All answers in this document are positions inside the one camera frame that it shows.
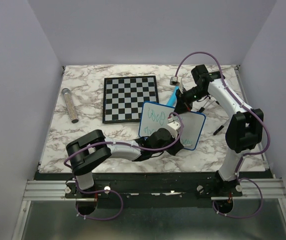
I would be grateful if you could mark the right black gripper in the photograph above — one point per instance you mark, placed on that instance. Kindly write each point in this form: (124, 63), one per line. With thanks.
(182, 105)

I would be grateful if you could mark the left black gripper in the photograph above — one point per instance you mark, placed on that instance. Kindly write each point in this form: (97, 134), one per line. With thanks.
(175, 148)

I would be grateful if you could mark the blue framed whiteboard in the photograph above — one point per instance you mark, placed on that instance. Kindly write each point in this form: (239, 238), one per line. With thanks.
(155, 116)

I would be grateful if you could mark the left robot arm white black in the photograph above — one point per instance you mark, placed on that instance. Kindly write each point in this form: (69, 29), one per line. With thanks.
(89, 151)

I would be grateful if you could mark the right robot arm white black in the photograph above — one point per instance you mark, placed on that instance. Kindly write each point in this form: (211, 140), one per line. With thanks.
(245, 128)

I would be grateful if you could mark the black whiteboard stand leg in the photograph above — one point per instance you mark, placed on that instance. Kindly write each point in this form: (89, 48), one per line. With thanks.
(208, 102)

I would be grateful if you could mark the light blue cylinder tube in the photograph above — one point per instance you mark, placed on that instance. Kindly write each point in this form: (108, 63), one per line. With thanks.
(171, 101)

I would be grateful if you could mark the black white chessboard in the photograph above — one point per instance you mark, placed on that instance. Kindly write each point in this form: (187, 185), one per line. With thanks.
(123, 98)

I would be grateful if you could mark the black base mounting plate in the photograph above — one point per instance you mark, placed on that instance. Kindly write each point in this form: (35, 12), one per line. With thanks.
(113, 192)

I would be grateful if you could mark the glitter filled clear tube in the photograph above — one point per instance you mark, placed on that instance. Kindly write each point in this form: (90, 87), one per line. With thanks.
(66, 93)

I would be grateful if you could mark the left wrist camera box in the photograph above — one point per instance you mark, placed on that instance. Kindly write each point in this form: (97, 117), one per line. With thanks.
(174, 128)

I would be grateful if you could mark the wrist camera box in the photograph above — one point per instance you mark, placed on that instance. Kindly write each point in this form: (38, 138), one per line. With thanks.
(177, 82)
(174, 128)

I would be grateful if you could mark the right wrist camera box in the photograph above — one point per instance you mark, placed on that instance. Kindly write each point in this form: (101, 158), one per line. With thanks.
(177, 82)

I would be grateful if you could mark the aluminium rail frame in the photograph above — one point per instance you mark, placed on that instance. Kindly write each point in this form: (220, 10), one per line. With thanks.
(46, 214)

